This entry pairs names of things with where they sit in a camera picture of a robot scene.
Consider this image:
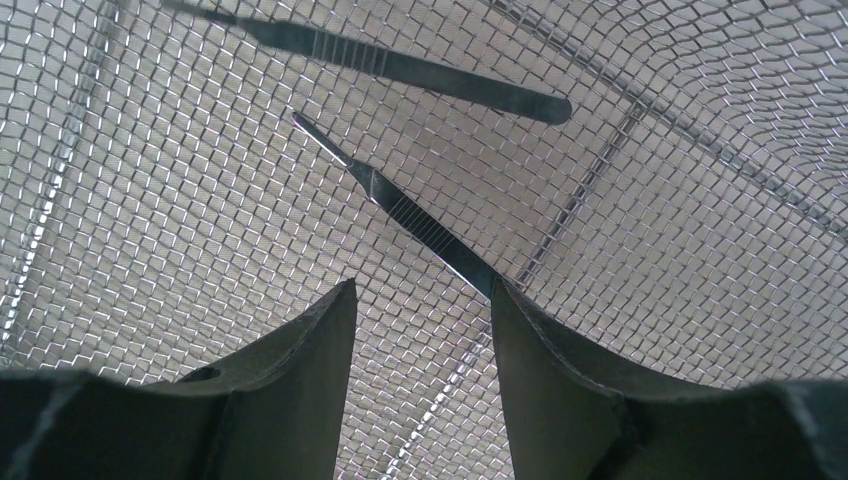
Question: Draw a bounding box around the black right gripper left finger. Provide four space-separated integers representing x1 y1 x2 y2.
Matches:
1 280 357 479

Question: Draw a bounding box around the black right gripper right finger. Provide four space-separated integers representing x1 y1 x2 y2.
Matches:
492 280 847 479

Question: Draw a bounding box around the metal surgical instrument tray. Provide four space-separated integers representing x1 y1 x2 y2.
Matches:
1 1 847 479

